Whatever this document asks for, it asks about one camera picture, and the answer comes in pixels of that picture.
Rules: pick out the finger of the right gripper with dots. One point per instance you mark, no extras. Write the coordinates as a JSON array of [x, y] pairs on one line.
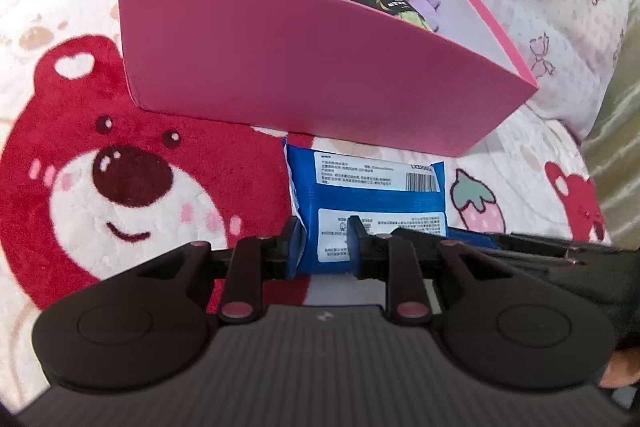
[[476, 239]]

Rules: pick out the bear print fleece blanket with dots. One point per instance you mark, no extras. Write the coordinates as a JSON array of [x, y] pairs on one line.
[[91, 185]]

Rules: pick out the olive striped cushion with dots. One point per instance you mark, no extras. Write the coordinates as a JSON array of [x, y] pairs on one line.
[[612, 149]]

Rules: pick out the pink cardboard box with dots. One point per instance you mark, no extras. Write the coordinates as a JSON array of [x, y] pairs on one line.
[[332, 68]]

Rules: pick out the blue wet wipes pack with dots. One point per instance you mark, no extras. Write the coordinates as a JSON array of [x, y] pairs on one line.
[[329, 188]]

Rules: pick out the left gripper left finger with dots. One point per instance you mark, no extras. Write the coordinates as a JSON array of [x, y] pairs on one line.
[[252, 262]]

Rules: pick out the purple plush toy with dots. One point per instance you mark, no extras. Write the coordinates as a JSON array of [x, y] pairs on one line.
[[428, 9]]

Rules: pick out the person right hand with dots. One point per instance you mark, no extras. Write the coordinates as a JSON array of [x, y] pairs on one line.
[[623, 369]]

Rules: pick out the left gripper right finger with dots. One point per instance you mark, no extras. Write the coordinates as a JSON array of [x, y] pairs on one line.
[[391, 260]]

